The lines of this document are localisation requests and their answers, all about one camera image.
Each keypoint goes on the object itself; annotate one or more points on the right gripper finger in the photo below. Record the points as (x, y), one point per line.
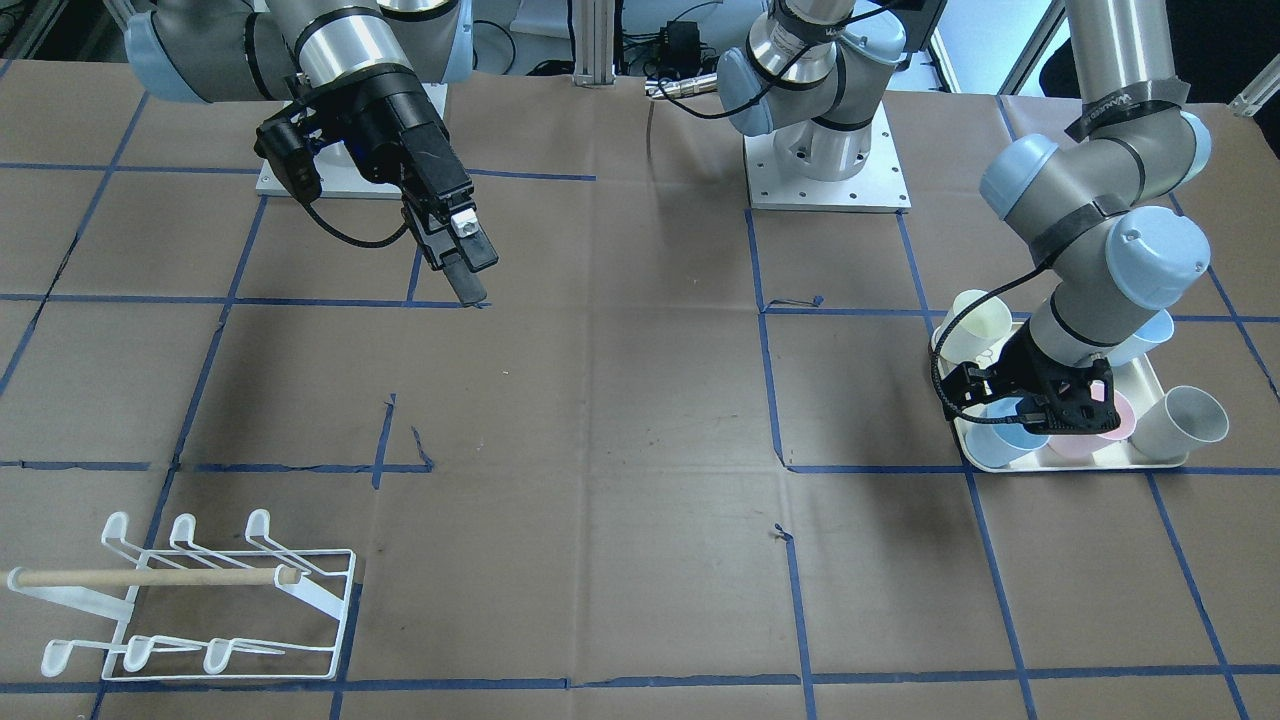
(469, 290)
(470, 239)

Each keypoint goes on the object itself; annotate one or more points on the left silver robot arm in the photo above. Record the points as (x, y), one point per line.
(805, 91)

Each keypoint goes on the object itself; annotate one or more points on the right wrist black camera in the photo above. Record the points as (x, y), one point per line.
(285, 147)

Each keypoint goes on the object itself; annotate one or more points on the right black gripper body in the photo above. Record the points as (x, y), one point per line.
(402, 125)

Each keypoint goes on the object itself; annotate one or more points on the grey cup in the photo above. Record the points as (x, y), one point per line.
(1184, 419)

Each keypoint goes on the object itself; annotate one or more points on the cream white cup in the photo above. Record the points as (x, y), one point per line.
(979, 330)

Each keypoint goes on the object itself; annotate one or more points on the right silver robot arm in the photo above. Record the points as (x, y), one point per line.
(349, 72)

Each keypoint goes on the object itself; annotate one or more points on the cream plastic tray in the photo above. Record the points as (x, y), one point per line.
(1137, 388)

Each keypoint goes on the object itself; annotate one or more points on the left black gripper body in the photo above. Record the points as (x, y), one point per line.
(1037, 367)

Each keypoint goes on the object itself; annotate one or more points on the light blue cup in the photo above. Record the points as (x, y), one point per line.
(1155, 332)
(996, 445)

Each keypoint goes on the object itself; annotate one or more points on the white wire cup rack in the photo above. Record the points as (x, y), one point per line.
(185, 613)

